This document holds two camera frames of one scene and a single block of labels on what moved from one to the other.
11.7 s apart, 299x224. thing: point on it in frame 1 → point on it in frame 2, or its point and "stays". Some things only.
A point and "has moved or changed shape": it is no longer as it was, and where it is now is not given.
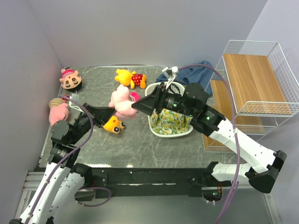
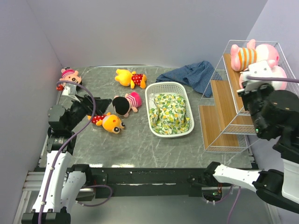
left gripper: x=103 y=114 → x=88 y=107
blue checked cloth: x=202 y=74 stays
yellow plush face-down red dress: x=128 y=78 stays
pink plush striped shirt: x=120 y=101 → x=277 y=71
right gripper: x=155 y=100 → x=258 y=86
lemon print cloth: x=169 y=122 stays
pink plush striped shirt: x=59 y=110 has moved or changed shape
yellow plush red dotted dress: x=113 y=125 stays
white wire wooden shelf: x=252 y=87 stays
